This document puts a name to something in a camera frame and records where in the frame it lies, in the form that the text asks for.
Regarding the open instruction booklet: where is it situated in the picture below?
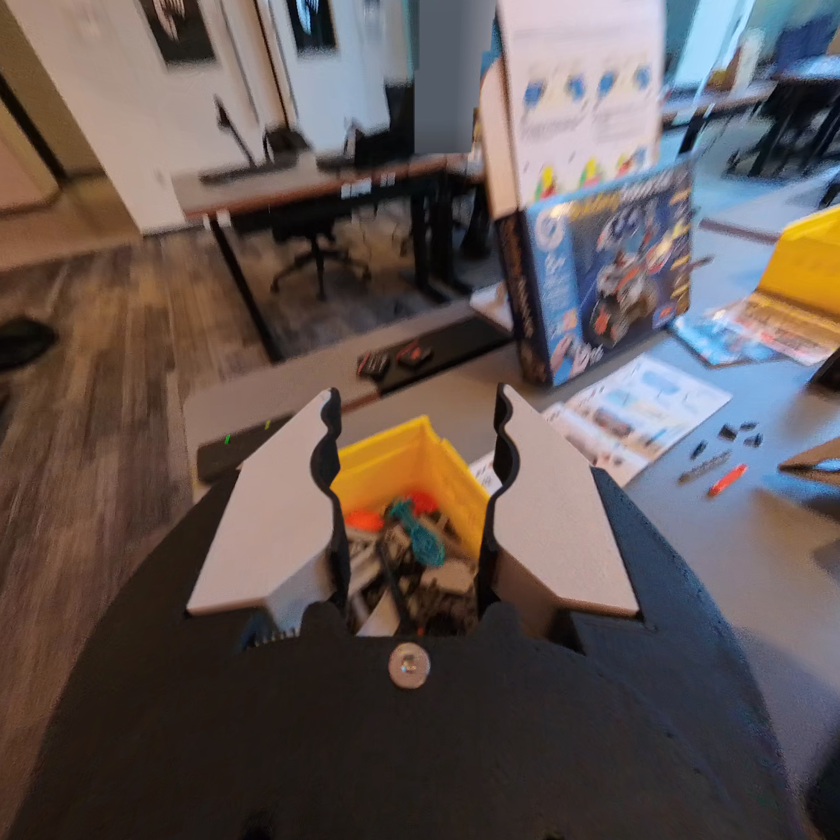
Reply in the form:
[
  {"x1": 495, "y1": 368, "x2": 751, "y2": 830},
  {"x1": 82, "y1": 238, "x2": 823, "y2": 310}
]
[{"x1": 469, "y1": 353, "x2": 734, "y2": 497}]

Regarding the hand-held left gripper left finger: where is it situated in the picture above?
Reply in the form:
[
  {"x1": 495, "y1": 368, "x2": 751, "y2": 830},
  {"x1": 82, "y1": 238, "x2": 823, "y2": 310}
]
[{"x1": 185, "y1": 387, "x2": 352, "y2": 634}]

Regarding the grey holed beam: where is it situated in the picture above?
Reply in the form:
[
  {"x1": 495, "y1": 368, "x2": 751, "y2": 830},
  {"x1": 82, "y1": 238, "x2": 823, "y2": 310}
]
[{"x1": 677, "y1": 451, "x2": 732, "y2": 485}]

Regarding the orange toothed beam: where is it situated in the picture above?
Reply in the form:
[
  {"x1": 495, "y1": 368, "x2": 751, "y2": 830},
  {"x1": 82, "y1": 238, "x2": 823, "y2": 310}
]
[{"x1": 707, "y1": 463, "x2": 749, "y2": 497}]

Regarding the blue cover booklet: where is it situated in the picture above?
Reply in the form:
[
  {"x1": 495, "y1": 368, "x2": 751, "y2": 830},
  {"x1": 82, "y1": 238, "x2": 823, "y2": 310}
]
[{"x1": 675, "y1": 294, "x2": 837, "y2": 367}]

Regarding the pile of building parts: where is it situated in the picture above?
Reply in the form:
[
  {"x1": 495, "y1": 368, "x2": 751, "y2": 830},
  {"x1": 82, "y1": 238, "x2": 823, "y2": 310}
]
[{"x1": 344, "y1": 491, "x2": 480, "y2": 637}]

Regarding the teal plastic tool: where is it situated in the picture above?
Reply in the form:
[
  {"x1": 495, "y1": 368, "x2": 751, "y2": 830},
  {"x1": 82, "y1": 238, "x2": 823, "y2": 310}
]
[{"x1": 386, "y1": 499, "x2": 447, "y2": 567}]

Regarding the black desk cable tray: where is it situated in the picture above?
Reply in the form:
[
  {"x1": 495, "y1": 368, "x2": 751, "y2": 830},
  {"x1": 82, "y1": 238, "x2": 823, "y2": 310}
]
[{"x1": 196, "y1": 318, "x2": 514, "y2": 487}]

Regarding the black office chair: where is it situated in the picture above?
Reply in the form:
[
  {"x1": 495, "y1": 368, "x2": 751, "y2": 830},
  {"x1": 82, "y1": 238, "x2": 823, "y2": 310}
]
[{"x1": 269, "y1": 210, "x2": 374, "y2": 304}]

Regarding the blue toy robot box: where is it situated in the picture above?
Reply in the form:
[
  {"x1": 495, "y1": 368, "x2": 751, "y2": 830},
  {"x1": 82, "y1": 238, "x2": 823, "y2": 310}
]
[{"x1": 497, "y1": 161, "x2": 695, "y2": 388}]

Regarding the yellow plastic bin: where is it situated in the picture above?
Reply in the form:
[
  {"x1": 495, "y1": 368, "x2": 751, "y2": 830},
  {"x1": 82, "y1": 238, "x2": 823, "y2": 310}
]
[
  {"x1": 758, "y1": 205, "x2": 840, "y2": 317},
  {"x1": 330, "y1": 415, "x2": 492, "y2": 637}
]

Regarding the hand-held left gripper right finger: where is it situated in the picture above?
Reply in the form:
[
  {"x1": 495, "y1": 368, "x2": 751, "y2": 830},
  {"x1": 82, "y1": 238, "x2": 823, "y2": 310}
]
[{"x1": 477, "y1": 382, "x2": 642, "y2": 639}]

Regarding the dark wall poster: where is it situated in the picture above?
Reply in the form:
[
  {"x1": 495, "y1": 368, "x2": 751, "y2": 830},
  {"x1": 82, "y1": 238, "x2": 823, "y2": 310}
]
[
  {"x1": 285, "y1": 0, "x2": 339, "y2": 53},
  {"x1": 138, "y1": 0, "x2": 217, "y2": 67}
]

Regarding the wood-edged office desk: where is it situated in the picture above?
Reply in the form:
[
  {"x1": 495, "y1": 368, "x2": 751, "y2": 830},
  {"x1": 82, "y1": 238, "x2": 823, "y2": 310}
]
[
  {"x1": 172, "y1": 152, "x2": 490, "y2": 363},
  {"x1": 659, "y1": 79, "x2": 782, "y2": 161}
]

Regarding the person's black shoe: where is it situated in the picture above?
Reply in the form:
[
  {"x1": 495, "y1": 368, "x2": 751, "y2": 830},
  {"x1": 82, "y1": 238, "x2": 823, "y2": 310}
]
[{"x1": 0, "y1": 318, "x2": 59, "y2": 371}]

